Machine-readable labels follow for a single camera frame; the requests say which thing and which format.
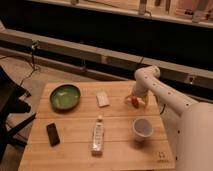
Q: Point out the clear plastic bottle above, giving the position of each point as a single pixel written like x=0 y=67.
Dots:
x=98 y=137

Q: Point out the black chair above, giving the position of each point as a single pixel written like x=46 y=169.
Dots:
x=10 y=93

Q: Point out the green ceramic bowl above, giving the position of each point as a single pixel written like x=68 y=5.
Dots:
x=65 y=97

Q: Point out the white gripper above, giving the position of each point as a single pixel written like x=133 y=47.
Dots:
x=139 y=92

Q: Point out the orange red pepper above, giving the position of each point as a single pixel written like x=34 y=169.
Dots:
x=135 y=102

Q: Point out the white folded cloth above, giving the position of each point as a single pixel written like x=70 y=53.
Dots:
x=102 y=99

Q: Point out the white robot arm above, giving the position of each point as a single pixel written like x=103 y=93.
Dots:
x=195 y=137

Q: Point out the black smartphone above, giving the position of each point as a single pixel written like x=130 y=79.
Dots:
x=52 y=134

